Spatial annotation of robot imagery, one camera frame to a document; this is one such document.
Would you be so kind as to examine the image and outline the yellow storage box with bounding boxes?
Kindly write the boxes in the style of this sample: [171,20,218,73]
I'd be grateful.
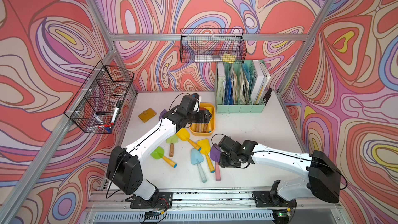
[189,103,215,136]

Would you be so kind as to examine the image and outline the purple trowel pink handle front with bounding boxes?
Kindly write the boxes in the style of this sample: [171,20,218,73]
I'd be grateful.
[209,144,221,181]

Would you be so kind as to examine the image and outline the purple trowel pink handle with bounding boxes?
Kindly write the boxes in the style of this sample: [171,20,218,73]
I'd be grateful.
[159,110,167,120]
[209,144,221,181]

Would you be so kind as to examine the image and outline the light blue trowel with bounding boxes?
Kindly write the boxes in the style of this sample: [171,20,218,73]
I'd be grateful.
[190,148,207,183]

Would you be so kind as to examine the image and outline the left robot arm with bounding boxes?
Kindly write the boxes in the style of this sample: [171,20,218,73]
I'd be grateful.
[106,93,212,200]

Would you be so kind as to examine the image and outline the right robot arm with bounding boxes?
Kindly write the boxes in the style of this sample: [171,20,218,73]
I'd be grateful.
[218,136,345,207]

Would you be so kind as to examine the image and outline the mint green file organizer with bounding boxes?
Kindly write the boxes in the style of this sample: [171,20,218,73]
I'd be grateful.
[215,60,268,114]

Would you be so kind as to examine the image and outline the yellow sponge in basket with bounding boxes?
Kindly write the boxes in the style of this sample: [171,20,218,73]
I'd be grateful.
[222,53,237,64]

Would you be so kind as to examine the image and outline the black stapler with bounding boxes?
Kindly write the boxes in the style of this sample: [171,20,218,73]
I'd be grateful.
[263,88,273,105]

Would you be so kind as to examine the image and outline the white book in organizer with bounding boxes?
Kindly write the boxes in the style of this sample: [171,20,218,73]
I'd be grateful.
[250,60,271,105]

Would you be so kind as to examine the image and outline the black white marker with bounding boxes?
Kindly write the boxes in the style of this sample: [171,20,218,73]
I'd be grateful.
[110,100,122,124]

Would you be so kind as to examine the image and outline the yellow scoop orange handle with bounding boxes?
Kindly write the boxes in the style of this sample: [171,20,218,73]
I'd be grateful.
[176,128,201,151]

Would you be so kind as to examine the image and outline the light green trowel wooden handle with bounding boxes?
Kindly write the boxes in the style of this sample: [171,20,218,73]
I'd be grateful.
[166,134,179,157]

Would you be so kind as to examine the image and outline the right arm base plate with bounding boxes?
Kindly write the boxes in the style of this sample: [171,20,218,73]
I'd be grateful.
[252,191,297,208]

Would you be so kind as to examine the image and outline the green trowel yellow handle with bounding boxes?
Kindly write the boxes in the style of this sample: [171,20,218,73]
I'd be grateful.
[151,147,177,168]

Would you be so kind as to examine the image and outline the black wire basket back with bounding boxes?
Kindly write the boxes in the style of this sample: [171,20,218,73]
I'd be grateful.
[179,27,247,64]

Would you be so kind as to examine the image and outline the black wire basket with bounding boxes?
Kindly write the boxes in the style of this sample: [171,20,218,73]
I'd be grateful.
[179,27,247,64]
[64,61,135,134]

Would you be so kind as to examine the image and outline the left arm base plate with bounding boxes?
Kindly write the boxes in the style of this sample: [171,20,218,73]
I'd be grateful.
[130,191,173,209]

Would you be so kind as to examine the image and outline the black wire basket left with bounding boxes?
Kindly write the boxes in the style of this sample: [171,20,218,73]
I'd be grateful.
[64,61,135,134]

